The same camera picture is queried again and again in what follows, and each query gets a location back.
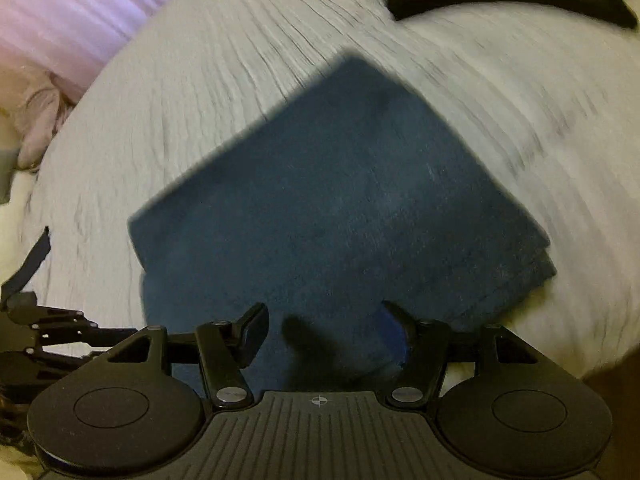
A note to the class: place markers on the pink curtain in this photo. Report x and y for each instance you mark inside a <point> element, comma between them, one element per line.
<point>75,15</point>

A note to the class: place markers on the blue denim jeans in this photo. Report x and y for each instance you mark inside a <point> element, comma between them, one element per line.
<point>325,200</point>

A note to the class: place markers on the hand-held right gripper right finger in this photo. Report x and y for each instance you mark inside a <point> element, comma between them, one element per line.
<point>402,340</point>

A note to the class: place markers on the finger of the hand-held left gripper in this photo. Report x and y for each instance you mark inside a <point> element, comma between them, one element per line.
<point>35,260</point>
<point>65,335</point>

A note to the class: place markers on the bundled pink cloth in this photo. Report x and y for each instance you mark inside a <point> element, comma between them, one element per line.
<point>40,115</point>

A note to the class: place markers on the grey pillow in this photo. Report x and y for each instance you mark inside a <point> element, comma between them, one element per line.
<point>7,175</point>

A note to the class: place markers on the white fluffy blanket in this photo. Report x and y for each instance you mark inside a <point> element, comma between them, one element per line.
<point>17,245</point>

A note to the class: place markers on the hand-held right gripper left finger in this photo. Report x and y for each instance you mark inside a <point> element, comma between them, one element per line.
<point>220,360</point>

